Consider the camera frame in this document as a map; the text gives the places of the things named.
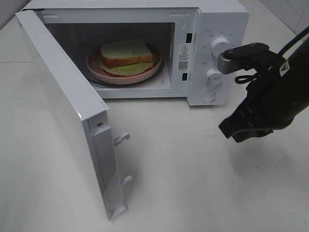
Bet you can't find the white power knob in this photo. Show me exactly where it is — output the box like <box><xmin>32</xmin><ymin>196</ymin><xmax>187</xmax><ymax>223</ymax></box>
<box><xmin>211</xmin><ymin>36</ymin><xmax>231</xmax><ymax>58</ymax></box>

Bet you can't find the white microwave oven body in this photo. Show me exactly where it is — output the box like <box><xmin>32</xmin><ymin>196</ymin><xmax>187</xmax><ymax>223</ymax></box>
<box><xmin>16</xmin><ymin>0</ymin><xmax>249</xmax><ymax>105</ymax></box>

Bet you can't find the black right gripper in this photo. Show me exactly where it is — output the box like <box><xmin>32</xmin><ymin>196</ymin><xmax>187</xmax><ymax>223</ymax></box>
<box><xmin>218</xmin><ymin>71</ymin><xmax>309</xmax><ymax>143</ymax></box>

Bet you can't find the white warning label sticker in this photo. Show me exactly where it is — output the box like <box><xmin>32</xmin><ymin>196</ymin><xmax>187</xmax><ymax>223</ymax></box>
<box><xmin>177</xmin><ymin>43</ymin><xmax>192</xmax><ymax>72</ymax></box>

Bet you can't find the sandwich with lettuce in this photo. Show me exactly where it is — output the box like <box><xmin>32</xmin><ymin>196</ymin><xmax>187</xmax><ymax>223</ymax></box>
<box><xmin>99</xmin><ymin>39</ymin><xmax>156</xmax><ymax>76</ymax></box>

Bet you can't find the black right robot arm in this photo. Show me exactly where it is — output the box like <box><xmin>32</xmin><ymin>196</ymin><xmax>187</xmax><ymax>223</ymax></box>
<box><xmin>217</xmin><ymin>28</ymin><xmax>309</xmax><ymax>143</ymax></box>

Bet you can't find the round door release button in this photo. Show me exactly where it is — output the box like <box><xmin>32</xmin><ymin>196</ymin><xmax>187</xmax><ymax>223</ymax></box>
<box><xmin>201</xmin><ymin>91</ymin><xmax>216</xmax><ymax>102</ymax></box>

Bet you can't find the white timer knob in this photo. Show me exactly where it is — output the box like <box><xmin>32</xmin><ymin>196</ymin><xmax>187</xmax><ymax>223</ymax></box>
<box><xmin>206</xmin><ymin>69</ymin><xmax>222</xmax><ymax>86</ymax></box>

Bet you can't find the black camera cable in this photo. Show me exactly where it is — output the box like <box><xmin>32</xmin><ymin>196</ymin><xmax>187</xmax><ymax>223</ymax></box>
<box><xmin>234</xmin><ymin>29</ymin><xmax>309</xmax><ymax>85</ymax></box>

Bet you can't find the pink plate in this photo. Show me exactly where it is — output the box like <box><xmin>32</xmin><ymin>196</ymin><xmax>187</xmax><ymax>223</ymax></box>
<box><xmin>86</xmin><ymin>45</ymin><xmax>162</xmax><ymax>85</ymax></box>

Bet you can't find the glass microwave turntable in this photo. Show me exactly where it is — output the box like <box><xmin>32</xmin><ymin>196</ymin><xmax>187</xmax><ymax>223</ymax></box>
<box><xmin>86</xmin><ymin>54</ymin><xmax>162</xmax><ymax>86</ymax></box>

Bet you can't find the white microwave door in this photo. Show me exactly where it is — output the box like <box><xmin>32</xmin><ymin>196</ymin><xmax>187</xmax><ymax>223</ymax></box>
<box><xmin>16</xmin><ymin>10</ymin><xmax>132</xmax><ymax>219</ymax></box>

